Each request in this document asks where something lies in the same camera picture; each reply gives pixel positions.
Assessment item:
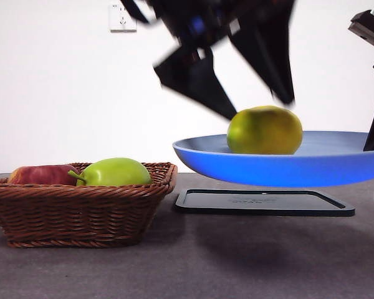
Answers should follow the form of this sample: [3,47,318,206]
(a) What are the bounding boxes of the yellow green lemon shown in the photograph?
[226,105,304,155]

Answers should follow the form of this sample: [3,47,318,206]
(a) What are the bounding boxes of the blue round plate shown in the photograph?
[171,130,374,188]

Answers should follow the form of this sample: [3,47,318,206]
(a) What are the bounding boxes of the brown woven wicker basket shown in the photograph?
[0,161,178,249]

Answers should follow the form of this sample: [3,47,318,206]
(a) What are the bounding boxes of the green pear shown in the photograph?
[68,158,153,187]

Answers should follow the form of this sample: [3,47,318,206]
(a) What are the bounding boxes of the black rectangular tray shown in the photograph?
[173,188,357,217]

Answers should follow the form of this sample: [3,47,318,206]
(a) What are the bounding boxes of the red apple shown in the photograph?
[7,164,80,186]

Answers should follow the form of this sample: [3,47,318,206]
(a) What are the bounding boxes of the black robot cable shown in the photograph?
[120,0,151,25]

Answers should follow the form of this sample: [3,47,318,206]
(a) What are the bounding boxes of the white wall power socket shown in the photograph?
[110,3,138,33]

